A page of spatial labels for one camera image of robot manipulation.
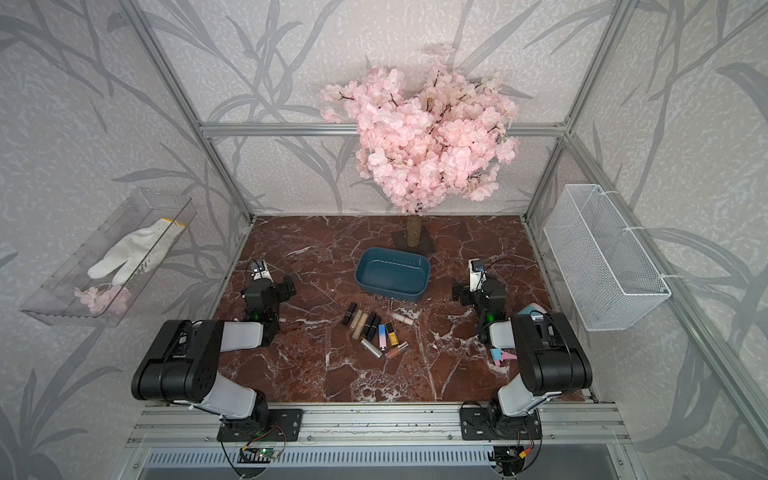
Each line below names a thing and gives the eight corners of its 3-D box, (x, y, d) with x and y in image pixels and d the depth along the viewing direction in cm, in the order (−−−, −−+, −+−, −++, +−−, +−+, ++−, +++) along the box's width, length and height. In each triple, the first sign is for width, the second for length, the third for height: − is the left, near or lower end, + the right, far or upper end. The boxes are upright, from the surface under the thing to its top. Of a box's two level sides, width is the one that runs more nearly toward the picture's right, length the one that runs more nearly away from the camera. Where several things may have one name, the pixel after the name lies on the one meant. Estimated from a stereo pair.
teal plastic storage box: (354, 302, 98) (351, 292, 93) (359, 258, 110) (357, 247, 105) (430, 302, 98) (432, 292, 93) (427, 258, 110) (428, 247, 105)
